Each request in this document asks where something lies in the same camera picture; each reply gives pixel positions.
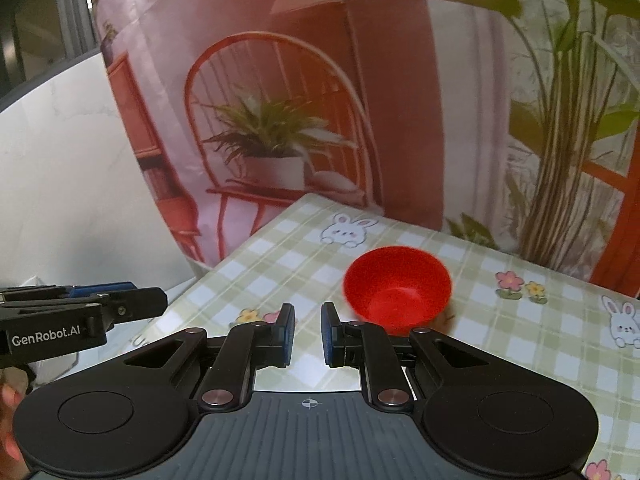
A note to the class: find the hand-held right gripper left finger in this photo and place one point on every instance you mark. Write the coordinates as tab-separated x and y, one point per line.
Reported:
287	332

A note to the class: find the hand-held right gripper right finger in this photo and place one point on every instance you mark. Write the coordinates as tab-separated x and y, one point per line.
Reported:
328	332

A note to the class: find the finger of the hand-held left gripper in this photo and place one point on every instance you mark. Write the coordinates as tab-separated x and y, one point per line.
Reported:
100	290
140	304

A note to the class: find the red plastic bowl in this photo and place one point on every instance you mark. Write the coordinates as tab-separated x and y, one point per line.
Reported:
398	286

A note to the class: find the person's left hand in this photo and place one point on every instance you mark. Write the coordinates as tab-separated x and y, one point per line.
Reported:
7	410

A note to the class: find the white marble board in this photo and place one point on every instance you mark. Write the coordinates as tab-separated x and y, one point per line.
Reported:
75	185

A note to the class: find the checked bunny print tablecloth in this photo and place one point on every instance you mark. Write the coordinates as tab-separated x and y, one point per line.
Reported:
500	340

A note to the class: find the printed room scene backdrop cloth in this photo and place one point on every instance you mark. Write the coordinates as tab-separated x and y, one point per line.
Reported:
380	85

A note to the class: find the dark window frame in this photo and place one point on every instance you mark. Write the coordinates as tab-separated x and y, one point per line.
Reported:
40	15

